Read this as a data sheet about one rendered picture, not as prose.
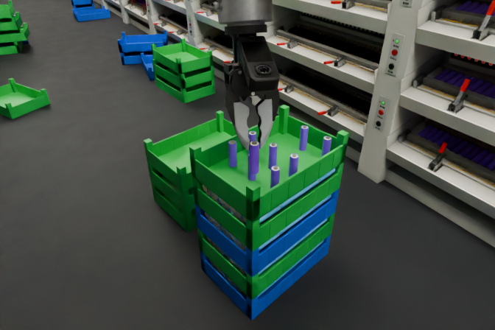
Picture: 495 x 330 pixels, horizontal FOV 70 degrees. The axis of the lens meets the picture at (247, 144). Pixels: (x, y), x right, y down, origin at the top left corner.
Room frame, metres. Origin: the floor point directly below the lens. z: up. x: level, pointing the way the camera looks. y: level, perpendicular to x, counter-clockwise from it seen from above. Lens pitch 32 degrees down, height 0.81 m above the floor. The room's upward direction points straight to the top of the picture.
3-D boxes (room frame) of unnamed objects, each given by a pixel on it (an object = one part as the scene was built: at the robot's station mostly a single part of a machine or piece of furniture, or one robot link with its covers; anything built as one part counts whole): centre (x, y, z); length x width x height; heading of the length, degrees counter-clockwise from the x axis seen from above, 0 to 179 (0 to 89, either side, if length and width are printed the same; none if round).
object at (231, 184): (0.66, -0.05, 0.36); 0.30 x 0.20 x 0.08; 133
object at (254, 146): (0.54, -0.01, 0.44); 0.02 x 0.02 x 0.06
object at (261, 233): (0.66, -0.05, 0.28); 0.30 x 0.20 x 0.08; 133
